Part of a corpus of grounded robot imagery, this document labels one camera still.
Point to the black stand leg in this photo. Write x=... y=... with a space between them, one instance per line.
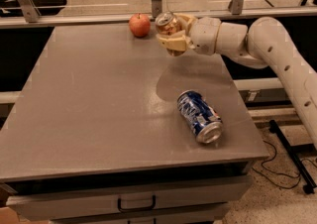
x=310 y=184

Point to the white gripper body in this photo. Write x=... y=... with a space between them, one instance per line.
x=204 y=36

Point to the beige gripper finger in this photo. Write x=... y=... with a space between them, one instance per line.
x=176 y=44
x=186 y=21

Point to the black drawer handle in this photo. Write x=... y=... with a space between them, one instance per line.
x=137 y=204

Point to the orange soda can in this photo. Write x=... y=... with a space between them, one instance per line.
x=167 y=23

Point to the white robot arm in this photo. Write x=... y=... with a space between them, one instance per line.
x=264 y=43

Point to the blue soda can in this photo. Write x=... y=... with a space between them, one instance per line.
x=204 y=122

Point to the red apple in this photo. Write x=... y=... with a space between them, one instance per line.
x=139 y=25

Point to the grey cabinet drawer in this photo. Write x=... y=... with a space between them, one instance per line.
x=104 y=201

